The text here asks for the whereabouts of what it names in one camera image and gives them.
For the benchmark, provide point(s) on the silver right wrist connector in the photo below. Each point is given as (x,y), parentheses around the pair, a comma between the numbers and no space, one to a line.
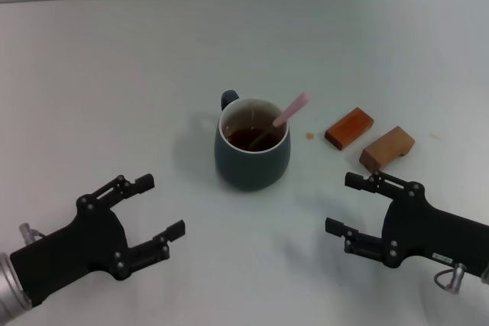
(457,278)

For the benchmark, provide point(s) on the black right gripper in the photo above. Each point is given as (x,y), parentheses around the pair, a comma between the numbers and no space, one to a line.
(424,230)

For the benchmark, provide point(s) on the reddish brown wooden block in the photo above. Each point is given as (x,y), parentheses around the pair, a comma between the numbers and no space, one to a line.
(345,131)

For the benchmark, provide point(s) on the dark tea liquid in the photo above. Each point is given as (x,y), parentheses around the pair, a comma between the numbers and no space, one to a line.
(238,137)

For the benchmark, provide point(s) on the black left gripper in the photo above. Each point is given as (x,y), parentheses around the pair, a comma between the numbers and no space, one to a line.
(80,249)

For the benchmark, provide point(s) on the light brown wooden block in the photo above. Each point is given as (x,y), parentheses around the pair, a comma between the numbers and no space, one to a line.
(382,150)

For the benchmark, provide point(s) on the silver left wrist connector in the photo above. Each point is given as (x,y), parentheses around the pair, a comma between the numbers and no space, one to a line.
(27,231)

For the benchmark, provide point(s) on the grey ceramic mug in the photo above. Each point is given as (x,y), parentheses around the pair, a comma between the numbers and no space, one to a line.
(248,173)

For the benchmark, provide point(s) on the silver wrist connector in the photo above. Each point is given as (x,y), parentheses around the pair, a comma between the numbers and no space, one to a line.
(27,231)
(457,278)

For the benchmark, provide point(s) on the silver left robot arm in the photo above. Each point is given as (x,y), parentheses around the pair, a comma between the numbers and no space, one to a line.
(9,289)

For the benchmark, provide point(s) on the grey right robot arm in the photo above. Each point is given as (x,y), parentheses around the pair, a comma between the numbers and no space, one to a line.
(486,274)

